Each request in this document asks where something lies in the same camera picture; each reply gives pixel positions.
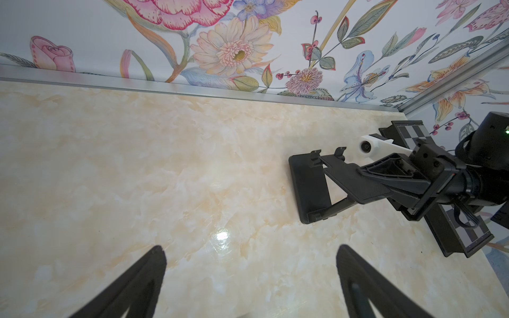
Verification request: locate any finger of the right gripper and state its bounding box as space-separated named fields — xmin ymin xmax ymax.
xmin=387 ymin=186 xmax=440 ymax=221
xmin=357 ymin=153 xmax=422 ymax=179

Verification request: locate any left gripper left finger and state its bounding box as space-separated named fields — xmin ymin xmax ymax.
xmin=72 ymin=245 xmax=167 ymax=317

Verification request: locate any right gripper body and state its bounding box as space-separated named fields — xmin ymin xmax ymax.
xmin=409 ymin=139 xmax=481 ymax=211

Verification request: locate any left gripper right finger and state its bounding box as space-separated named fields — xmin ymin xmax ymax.
xmin=336 ymin=245 xmax=431 ymax=317

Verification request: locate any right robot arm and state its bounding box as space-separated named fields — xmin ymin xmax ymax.
xmin=359 ymin=112 xmax=508 ymax=228

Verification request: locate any black white chessboard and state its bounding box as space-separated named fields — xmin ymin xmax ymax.
xmin=379 ymin=121 xmax=494 ymax=258

